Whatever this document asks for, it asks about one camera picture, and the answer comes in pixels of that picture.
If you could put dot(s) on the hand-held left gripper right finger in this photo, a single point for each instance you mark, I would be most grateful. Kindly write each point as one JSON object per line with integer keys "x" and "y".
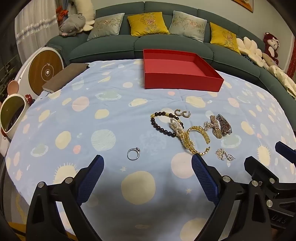
{"x": 203, "y": 176}

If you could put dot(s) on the brown cushion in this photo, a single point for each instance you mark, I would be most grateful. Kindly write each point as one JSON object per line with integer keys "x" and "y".
{"x": 269, "y": 59}

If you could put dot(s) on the cream quilted blanket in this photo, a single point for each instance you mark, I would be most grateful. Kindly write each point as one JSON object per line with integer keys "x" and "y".
{"x": 283, "y": 78}

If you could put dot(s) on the brown band wristwatch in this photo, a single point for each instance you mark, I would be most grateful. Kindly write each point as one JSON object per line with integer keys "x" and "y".
{"x": 224, "y": 125}

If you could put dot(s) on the red ornament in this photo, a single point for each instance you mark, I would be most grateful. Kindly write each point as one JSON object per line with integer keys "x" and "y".
{"x": 61, "y": 12}

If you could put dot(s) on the white device with wooden disc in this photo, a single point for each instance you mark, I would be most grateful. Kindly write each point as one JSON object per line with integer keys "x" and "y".
{"x": 44, "y": 69}

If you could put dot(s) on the red cardboard box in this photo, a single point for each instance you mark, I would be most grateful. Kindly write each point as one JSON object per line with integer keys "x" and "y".
{"x": 180, "y": 81}

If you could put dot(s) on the white curtain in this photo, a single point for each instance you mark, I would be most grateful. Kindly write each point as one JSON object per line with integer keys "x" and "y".
{"x": 34, "y": 41}

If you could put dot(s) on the blue planet print tablecloth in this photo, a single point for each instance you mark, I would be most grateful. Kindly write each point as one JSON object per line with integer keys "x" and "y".
{"x": 104, "y": 97}

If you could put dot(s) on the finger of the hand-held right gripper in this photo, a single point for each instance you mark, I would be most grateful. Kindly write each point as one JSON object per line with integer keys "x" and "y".
{"x": 256, "y": 169}
{"x": 285, "y": 149}

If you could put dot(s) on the green sofa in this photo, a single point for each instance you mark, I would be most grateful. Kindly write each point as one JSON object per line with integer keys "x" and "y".
{"x": 161, "y": 42}

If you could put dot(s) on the orange framed picture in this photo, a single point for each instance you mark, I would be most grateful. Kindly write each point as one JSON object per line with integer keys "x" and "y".
{"x": 247, "y": 5}

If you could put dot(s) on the grey pig plush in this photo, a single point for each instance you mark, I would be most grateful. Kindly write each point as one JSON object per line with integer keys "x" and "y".
{"x": 71, "y": 24}

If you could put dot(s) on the red monkey plush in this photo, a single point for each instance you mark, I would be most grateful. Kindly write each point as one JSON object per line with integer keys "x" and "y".
{"x": 270, "y": 46}

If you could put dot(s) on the yellow embroidered pillow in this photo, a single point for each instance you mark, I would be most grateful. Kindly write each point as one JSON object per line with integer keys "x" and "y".
{"x": 148, "y": 24}
{"x": 223, "y": 36}

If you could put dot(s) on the white bear-shaped bin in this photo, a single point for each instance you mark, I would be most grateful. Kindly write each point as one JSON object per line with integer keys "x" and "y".
{"x": 11, "y": 111}

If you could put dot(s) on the brown board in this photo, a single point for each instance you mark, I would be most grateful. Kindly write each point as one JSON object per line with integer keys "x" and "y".
{"x": 64, "y": 76}

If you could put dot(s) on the white flower cushion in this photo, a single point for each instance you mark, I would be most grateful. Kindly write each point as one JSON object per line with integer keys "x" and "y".
{"x": 257, "y": 59}
{"x": 248, "y": 45}

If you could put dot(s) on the gold wristwatch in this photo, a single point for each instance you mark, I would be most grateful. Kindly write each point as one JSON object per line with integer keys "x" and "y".
{"x": 216, "y": 128}

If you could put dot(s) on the red wall hanging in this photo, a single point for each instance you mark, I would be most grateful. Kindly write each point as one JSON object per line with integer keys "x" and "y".
{"x": 291, "y": 67}

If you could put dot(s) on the silver drop earring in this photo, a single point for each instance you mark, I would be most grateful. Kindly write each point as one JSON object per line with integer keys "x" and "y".
{"x": 220, "y": 153}
{"x": 207, "y": 125}

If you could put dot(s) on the gold bangle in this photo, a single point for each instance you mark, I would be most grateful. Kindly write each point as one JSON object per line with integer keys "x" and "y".
{"x": 196, "y": 128}

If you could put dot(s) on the gold hoop earring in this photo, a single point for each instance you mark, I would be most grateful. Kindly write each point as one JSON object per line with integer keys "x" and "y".
{"x": 178, "y": 112}
{"x": 186, "y": 115}

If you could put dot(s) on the white plush toy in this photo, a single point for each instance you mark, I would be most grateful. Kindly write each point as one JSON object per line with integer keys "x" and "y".
{"x": 84, "y": 8}

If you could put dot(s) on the grey-green embroidered pillow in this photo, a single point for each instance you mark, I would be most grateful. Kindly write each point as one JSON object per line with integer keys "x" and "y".
{"x": 187, "y": 25}
{"x": 106, "y": 25}

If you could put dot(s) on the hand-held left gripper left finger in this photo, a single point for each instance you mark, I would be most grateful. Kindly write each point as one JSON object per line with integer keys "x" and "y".
{"x": 93, "y": 171}

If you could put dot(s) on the small red object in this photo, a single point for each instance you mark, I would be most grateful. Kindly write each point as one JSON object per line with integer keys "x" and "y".
{"x": 29, "y": 98}

